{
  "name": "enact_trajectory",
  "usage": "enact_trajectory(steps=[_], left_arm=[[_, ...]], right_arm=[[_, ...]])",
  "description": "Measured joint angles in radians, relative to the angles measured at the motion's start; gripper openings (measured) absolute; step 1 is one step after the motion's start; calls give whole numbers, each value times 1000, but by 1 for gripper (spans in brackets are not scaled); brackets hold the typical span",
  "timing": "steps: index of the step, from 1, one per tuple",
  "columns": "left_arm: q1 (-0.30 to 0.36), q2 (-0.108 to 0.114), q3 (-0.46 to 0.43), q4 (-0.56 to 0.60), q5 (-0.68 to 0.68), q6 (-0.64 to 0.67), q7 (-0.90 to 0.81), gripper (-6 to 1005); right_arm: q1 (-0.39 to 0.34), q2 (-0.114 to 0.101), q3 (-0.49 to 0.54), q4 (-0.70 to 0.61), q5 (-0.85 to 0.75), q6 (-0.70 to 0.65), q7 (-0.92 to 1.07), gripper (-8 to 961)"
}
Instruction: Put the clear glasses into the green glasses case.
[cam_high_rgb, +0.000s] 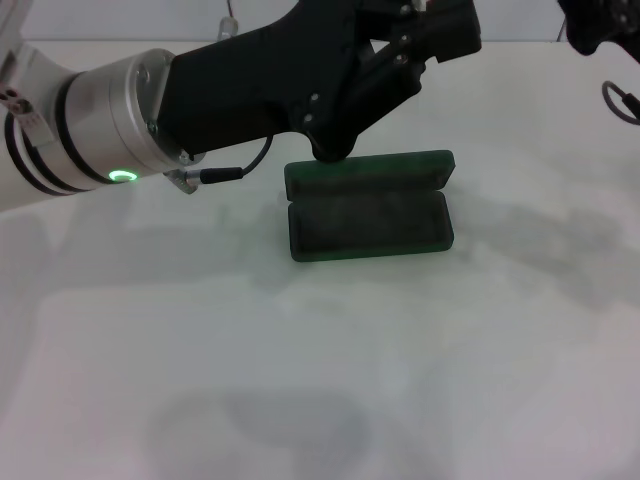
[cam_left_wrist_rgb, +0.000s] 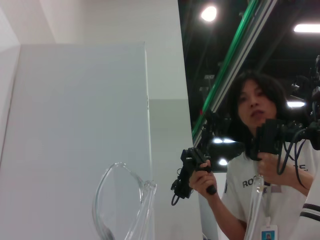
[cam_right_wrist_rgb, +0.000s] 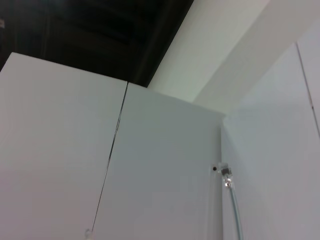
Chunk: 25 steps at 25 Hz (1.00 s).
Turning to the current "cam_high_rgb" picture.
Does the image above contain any green glasses case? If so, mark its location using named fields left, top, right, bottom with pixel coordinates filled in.
left=283, top=148, right=458, bottom=264

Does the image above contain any right arm black plug cable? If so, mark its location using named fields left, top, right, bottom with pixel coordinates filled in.
left=601, top=79, right=640, bottom=122

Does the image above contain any arm black plug cable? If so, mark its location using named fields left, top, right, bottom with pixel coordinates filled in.
left=163, top=133, right=276, bottom=197
left=601, top=79, right=640, bottom=122

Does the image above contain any left arm black plug cable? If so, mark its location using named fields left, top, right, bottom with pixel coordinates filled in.
left=163, top=133, right=276, bottom=197

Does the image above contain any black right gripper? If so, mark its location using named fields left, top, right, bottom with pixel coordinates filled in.
left=566, top=0, right=640, bottom=64

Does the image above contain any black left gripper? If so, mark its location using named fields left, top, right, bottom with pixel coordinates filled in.
left=154, top=0, right=425, bottom=164

